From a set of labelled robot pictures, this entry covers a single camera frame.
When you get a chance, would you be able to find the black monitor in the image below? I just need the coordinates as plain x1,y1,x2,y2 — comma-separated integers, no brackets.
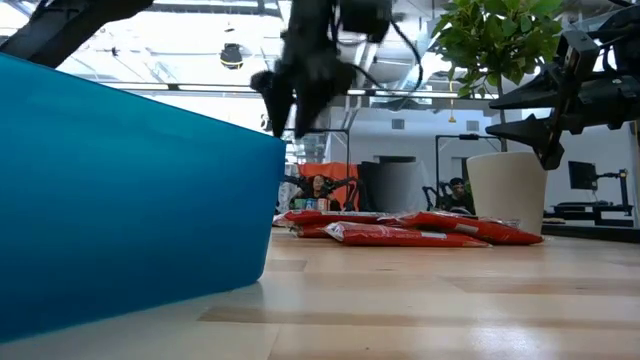
568,160,599,191

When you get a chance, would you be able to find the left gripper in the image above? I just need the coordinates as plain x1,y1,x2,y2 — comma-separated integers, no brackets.
249,0,359,140

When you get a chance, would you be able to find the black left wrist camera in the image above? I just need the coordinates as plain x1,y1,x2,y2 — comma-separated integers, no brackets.
339,0,394,44

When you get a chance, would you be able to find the grey cylinder bin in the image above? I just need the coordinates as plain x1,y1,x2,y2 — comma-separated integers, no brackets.
372,155,431,214

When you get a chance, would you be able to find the black dome ceiling lamp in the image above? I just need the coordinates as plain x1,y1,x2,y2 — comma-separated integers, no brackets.
219,43,245,70

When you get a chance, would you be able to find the blue plastic basket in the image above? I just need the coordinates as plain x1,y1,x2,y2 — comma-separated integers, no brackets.
0,52,287,346

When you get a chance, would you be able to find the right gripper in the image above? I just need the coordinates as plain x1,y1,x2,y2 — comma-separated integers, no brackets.
484,30,620,171

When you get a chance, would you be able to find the black aluminium table frame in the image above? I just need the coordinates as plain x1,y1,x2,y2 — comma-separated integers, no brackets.
541,223,640,245

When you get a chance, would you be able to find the dark background bench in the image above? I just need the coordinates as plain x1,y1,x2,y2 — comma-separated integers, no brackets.
542,201,636,229

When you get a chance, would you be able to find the person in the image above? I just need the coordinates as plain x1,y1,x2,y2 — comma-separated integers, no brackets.
294,173,342,211
439,177,476,216

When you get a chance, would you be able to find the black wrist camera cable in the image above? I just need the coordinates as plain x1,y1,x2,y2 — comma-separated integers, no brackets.
388,19,425,104

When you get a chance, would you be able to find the green leafy plant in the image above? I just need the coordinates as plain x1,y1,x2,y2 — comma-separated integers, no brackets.
429,0,571,154

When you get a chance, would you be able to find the round white plant pot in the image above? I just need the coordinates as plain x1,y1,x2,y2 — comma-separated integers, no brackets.
466,151,549,236

